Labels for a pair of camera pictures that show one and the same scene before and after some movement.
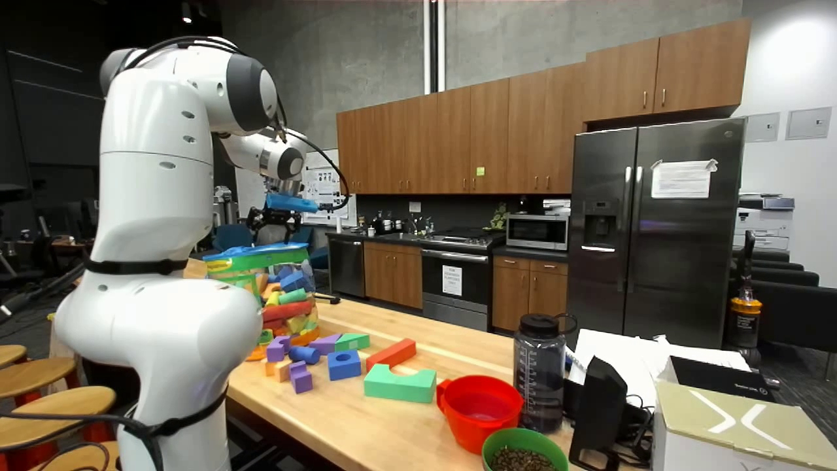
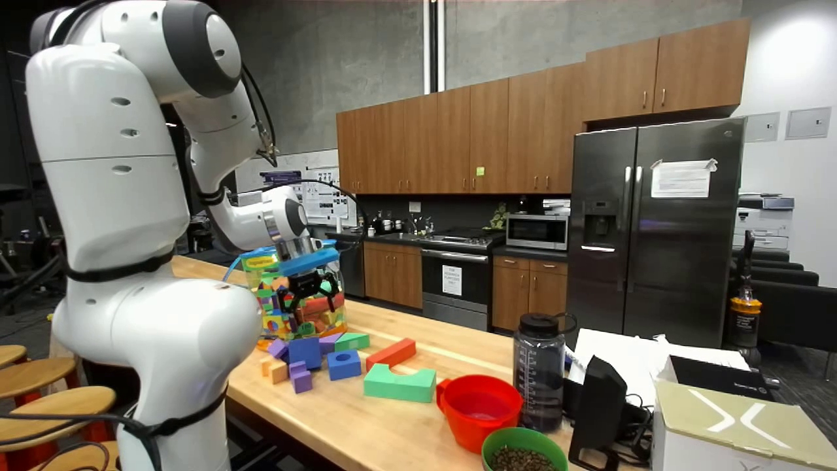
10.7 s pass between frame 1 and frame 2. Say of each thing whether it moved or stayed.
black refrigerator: stayed
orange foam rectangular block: stayed
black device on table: stayed
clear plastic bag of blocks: moved
